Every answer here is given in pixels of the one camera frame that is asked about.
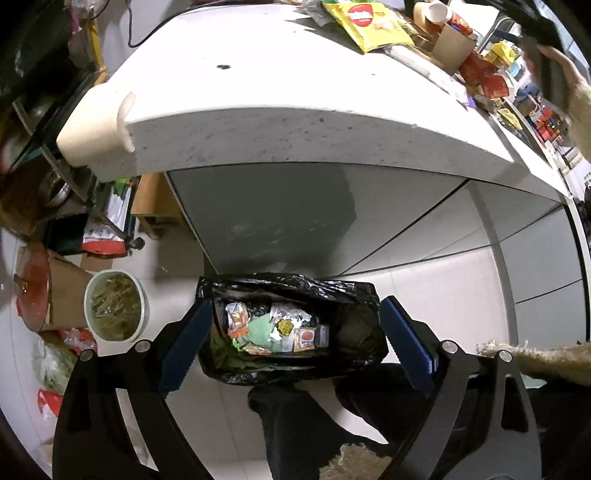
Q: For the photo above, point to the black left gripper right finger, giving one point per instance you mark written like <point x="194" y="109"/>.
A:
<point x="415" y="344"/>

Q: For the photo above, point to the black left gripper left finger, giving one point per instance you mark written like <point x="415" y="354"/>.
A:
<point x="179" y="343"/>

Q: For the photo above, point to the left forearm beige sleeve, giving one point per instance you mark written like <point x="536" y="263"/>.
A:
<point x="572" y="363"/>

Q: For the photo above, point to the right forearm beige sleeve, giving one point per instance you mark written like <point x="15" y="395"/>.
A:
<point x="579" y="114"/>

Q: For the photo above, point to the black trash bag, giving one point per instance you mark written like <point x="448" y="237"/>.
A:
<point x="269" y="327"/>

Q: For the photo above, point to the right hand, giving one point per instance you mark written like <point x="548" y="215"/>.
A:
<point x="573" y="77"/>

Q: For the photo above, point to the green bucket with vegetable scraps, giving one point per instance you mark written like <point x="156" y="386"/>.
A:
<point x="115" y="306"/>

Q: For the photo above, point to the clear plastic bag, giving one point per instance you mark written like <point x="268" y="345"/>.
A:
<point x="52" y="364"/>

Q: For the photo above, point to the red and white package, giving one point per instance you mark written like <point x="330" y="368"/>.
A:
<point x="110" y="235"/>

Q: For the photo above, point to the yellow snack bag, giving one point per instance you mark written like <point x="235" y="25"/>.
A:
<point x="371" y="25"/>

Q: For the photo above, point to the red pot lid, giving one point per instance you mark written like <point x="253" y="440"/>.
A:
<point x="32" y="280"/>

